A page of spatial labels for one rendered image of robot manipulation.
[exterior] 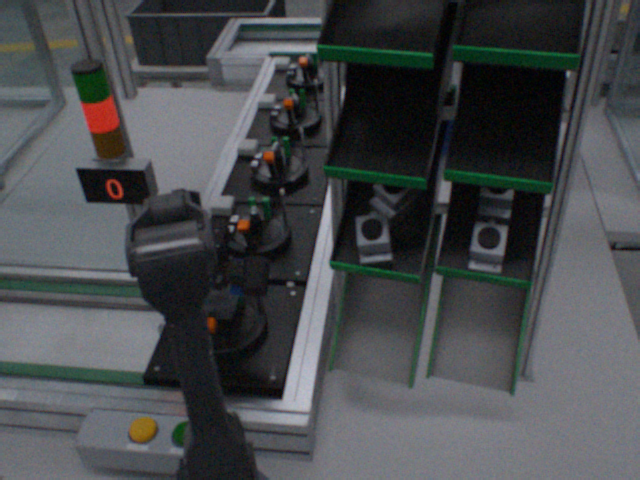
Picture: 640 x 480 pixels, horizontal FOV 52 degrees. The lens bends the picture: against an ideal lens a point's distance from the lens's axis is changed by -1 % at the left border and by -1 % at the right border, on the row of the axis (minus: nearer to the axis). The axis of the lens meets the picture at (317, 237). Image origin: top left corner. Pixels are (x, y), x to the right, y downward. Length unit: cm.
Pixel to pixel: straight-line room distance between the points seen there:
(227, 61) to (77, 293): 108
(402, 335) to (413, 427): 19
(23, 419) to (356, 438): 57
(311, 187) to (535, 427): 70
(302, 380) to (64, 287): 55
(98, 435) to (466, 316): 61
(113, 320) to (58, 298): 13
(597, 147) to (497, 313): 95
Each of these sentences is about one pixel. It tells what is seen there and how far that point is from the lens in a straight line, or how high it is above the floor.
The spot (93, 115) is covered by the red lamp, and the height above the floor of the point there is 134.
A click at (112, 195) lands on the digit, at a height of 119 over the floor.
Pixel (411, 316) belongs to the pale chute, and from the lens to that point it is 106.
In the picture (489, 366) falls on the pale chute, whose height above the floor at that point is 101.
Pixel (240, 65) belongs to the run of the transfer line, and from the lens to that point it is 221.
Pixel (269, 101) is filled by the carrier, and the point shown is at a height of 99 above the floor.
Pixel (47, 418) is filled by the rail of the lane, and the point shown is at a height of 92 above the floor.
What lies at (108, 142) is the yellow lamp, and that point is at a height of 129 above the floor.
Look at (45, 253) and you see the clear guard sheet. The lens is 143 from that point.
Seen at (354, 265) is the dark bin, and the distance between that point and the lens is 95.
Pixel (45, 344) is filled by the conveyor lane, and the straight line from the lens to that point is 135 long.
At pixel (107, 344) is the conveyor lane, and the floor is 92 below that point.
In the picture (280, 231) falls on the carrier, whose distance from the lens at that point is 135.
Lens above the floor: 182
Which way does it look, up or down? 39 degrees down
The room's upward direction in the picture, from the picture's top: 4 degrees counter-clockwise
